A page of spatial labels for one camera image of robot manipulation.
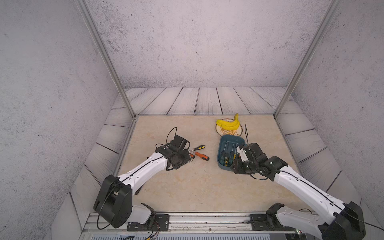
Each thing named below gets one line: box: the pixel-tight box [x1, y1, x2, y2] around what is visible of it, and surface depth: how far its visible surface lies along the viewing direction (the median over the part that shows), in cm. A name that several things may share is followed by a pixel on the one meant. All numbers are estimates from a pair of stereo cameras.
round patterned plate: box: [215, 118, 243, 137], surface depth 113 cm
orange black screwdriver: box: [195, 151, 210, 161], surface depth 98 cm
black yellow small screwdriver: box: [192, 144, 206, 152], surface depth 103 cm
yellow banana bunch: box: [216, 113, 240, 131], surface depth 112 cm
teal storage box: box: [217, 134, 246, 172], surface depth 100 cm
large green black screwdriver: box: [220, 140, 228, 166], surface depth 95 cm
